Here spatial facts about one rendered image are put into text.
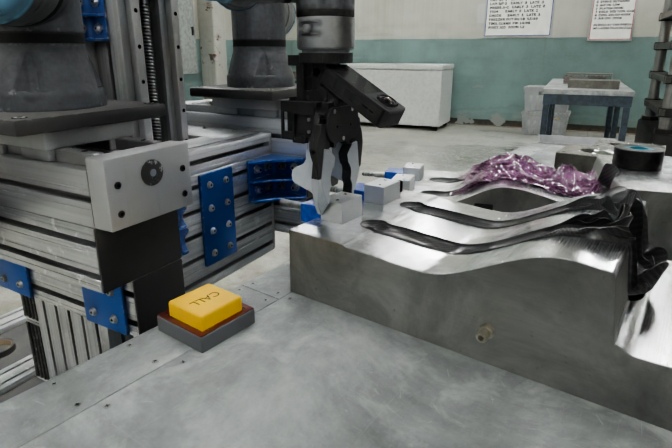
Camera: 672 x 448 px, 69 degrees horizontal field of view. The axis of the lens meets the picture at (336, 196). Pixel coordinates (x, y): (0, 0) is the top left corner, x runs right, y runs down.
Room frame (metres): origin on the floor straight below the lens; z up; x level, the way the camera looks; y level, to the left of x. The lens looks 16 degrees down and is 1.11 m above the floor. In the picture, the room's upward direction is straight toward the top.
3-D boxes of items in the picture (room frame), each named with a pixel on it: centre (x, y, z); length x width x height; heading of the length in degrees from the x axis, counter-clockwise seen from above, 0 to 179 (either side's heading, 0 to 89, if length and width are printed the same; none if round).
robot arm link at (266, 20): (1.15, 0.17, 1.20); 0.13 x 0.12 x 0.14; 177
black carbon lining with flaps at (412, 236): (0.58, -0.21, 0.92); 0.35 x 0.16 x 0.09; 54
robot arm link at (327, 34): (0.67, 0.01, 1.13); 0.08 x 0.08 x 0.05
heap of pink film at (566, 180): (0.89, -0.35, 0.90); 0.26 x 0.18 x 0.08; 71
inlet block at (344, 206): (0.68, 0.03, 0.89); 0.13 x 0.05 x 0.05; 54
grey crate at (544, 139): (3.93, -1.95, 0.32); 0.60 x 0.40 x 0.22; 69
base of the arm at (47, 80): (0.71, 0.41, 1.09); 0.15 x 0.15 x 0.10
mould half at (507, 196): (0.90, -0.36, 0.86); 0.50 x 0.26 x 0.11; 71
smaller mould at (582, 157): (1.22, -0.68, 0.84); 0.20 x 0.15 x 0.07; 54
